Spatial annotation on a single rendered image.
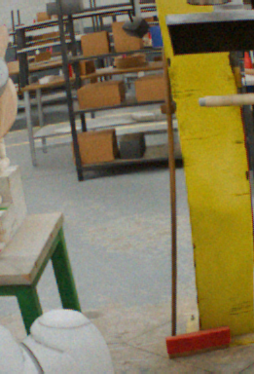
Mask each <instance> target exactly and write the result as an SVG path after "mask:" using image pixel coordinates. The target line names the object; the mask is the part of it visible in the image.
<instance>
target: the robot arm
mask: <svg viewBox="0 0 254 374"><path fill-rule="evenodd" d="M7 66H8V64H7V62H5V59H2V57H0V97H1V96H2V94H3V93H4V91H5V90H6V88H7V86H8V84H9V81H10V78H9V75H8V73H9V70H8V67H7ZM0 374H115V373H114V368H113V363H112V359H111V356H110V354H109V351H108V348H107V345H106V343H105V340H104V337H103V335H102V334H101V332H100V331H99V330H98V328H97V327H96V326H95V325H94V324H93V323H91V321H89V320H88V319H87V318H86V317H85V316H83V315H82V314H81V313H80V312H77V311H72V310H62V309H60V310H55V311H53V310H51V311H49V312H47V313H44V314H43V315H41V316H40V317H39V318H37V319H36V320H35V321H34V323H33V324H32V326H31V328H30V335H28V336H27V337H26V338H24V339H23V340H22V341H21V342H19V343H17V342H16V341H15V340H14V338H13V336H12V335H11V333H10V331H9V330H7V329H6V328H5V327H3V326H2V325H1V324H0Z"/></svg>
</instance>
